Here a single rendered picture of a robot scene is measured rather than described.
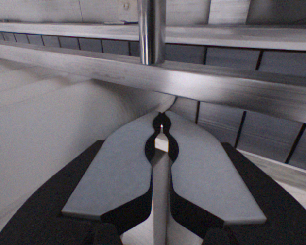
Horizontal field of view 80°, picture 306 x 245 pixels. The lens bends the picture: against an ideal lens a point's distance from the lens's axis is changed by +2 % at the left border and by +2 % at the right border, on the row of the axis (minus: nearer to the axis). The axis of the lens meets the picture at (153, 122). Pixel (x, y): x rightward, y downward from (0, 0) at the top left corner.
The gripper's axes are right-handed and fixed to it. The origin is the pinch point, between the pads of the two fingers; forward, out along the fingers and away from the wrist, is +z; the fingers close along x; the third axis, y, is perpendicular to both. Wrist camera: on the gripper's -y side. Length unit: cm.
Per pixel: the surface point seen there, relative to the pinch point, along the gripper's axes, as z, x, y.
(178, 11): 11.1, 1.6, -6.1
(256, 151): 1.6, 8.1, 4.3
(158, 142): 2.4, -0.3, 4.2
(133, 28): 8.1, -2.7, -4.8
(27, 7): 25.5, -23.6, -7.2
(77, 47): 12.1, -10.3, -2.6
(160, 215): 8.8, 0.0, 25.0
